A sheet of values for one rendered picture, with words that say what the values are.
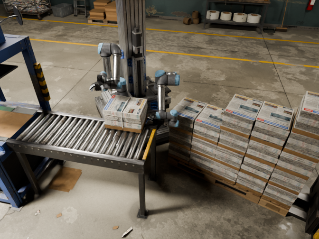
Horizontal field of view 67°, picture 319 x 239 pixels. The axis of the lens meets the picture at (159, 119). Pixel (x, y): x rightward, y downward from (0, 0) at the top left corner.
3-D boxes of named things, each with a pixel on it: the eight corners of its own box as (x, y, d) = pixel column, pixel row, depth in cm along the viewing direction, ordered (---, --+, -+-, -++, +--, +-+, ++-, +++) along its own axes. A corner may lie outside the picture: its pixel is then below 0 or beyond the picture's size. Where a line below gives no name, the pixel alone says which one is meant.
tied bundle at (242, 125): (230, 110, 270) (235, 92, 256) (258, 119, 258) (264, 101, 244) (219, 129, 244) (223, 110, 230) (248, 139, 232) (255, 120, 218)
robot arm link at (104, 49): (115, 91, 281) (110, 45, 248) (102, 91, 281) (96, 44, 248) (117, 86, 290) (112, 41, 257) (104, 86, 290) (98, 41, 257)
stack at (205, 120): (180, 145, 343) (184, 96, 293) (265, 180, 297) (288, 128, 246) (166, 163, 317) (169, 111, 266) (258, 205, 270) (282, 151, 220)
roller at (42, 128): (58, 117, 267) (56, 114, 264) (32, 146, 231) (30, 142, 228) (53, 116, 268) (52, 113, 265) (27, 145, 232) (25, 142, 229)
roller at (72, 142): (91, 122, 262) (90, 118, 259) (70, 152, 225) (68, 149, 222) (86, 121, 262) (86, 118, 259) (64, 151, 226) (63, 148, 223)
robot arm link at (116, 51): (123, 45, 262) (122, 90, 258) (113, 45, 262) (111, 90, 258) (122, 41, 251) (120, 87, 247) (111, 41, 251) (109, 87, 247)
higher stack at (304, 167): (264, 180, 297) (304, 89, 219) (291, 191, 285) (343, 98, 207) (257, 204, 271) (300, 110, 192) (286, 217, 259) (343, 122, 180)
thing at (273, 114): (263, 101, 244) (264, 100, 244) (294, 109, 233) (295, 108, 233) (255, 120, 219) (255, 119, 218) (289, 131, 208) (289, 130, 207)
